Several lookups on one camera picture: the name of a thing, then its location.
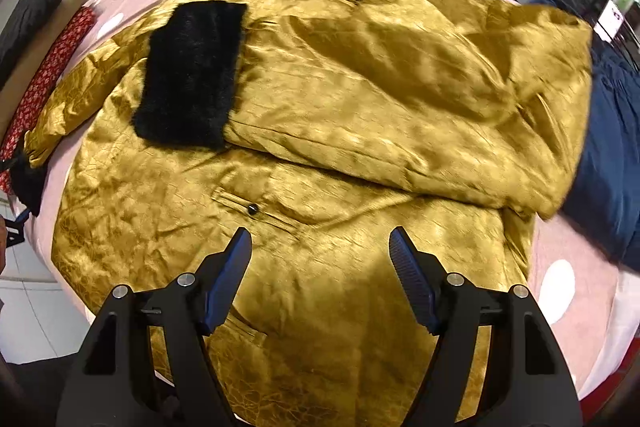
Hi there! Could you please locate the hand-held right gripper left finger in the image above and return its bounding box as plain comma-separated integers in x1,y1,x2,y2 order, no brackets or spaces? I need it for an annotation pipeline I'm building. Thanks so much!
62,227,253,427

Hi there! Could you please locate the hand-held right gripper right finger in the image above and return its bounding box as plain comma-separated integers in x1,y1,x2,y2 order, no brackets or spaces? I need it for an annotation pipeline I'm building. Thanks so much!
389,227,583,427

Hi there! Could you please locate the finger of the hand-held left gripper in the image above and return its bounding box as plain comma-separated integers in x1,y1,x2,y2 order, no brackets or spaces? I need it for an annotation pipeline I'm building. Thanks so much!
0,207,31,250

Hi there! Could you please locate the gold satin jacket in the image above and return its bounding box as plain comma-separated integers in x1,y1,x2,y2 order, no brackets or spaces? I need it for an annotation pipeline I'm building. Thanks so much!
25,0,596,427

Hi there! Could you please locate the person's dark clothing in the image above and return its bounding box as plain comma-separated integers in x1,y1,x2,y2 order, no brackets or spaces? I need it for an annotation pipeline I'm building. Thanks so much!
0,352,83,427

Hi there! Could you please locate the pink polka dot blanket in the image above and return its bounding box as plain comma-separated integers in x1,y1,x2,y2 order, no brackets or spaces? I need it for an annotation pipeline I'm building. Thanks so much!
30,0,640,408

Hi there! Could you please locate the red floral cloth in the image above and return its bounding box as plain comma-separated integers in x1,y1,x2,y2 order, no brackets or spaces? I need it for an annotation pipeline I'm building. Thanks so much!
0,6,96,195

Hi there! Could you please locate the black quilted garment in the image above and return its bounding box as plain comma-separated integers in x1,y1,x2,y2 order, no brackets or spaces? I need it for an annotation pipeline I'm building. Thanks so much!
0,0,67,80

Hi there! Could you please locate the navy blue garment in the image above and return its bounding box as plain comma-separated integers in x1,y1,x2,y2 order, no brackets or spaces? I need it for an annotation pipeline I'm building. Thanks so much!
530,0,640,273

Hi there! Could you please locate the phone with pink screen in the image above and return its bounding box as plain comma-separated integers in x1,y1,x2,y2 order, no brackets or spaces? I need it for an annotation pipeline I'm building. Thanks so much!
597,0,624,41

